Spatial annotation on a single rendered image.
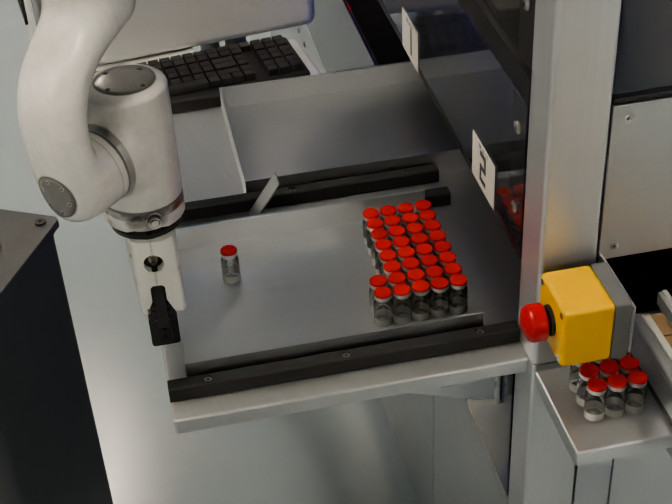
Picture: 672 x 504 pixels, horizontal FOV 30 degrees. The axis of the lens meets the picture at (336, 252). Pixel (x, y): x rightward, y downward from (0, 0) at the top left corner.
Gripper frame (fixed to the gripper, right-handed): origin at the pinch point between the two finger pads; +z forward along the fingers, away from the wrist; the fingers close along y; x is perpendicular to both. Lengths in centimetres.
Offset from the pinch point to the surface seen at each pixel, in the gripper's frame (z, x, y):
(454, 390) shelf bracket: 16.6, -33.8, -1.2
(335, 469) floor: 92, -28, 60
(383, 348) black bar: 2.2, -23.6, -7.4
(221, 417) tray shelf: 4.8, -4.6, -11.0
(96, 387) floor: 92, 17, 96
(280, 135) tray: 4.1, -20.5, 43.5
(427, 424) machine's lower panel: 56, -39, 33
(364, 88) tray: 4, -35, 53
